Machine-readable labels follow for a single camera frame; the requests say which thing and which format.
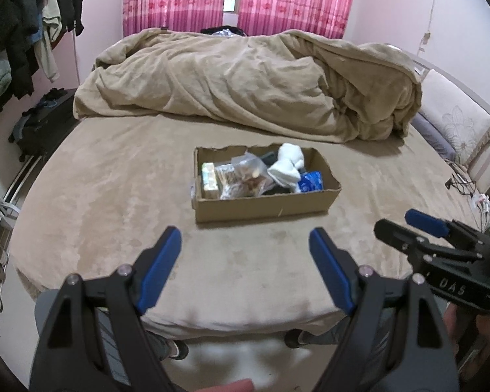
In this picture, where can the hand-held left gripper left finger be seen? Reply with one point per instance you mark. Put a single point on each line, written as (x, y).
(159, 269)

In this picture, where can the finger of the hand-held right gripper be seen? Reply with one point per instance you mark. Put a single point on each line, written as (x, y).
(426, 222)
(396, 237)

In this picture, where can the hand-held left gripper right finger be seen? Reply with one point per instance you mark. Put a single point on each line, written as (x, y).
(333, 269)

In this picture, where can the blue tissue pack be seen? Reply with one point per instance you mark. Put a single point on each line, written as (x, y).
(311, 181)

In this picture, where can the brown cardboard box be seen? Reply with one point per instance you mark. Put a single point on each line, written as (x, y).
(265, 208)

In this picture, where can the green white tissue packet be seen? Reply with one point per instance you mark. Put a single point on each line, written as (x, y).
(210, 179)

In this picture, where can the white socks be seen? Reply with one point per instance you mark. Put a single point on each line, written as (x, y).
(288, 167)

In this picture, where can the clear snack bag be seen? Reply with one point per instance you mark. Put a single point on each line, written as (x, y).
(249, 173)

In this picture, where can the person's right hand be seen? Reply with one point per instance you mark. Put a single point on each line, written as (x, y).
(488, 335)

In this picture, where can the person's left hand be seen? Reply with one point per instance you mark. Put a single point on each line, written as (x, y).
(230, 387)

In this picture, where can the white plastic bag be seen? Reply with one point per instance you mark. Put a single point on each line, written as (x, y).
(484, 212)

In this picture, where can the black shoe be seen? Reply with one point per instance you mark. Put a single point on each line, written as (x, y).
(294, 339)
(176, 350)

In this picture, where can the grey pillow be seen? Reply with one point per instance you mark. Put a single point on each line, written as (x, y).
(433, 139)

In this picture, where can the white flowered pillow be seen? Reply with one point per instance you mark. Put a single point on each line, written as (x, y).
(457, 118)

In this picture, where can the black suitcase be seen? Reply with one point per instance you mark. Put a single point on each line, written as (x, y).
(41, 126)

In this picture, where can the beige blanket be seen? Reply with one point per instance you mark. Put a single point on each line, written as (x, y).
(249, 85)

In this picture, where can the beige shirt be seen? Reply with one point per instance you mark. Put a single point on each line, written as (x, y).
(49, 49)

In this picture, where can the dark bag behind blanket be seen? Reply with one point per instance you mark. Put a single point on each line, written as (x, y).
(224, 31)

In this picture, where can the pink curtain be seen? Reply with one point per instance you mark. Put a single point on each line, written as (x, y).
(171, 2)
(298, 2)

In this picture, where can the black fleece coat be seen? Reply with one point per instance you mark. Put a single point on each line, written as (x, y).
(18, 28)

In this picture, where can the black jacket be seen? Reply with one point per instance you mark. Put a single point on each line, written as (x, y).
(71, 0)

